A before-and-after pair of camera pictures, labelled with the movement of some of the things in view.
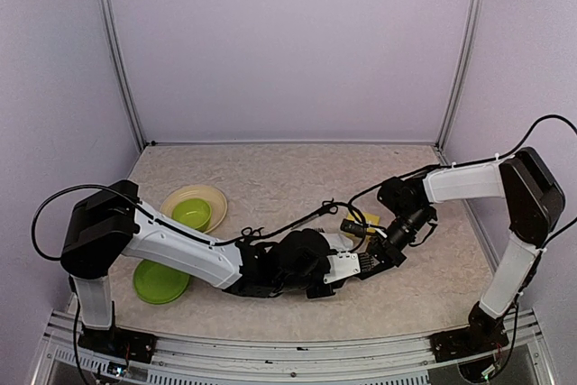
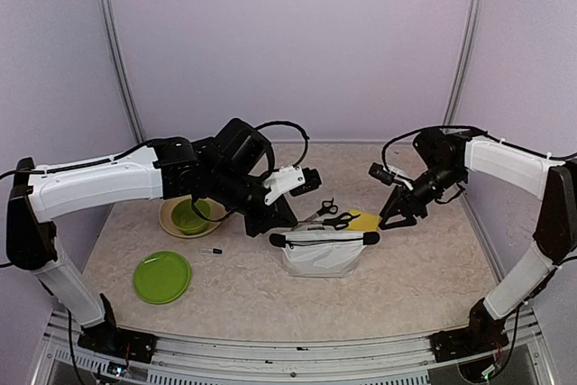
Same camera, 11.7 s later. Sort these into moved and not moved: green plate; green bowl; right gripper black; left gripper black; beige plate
Moved: right gripper black; left gripper black
Not moved: green bowl; green plate; beige plate
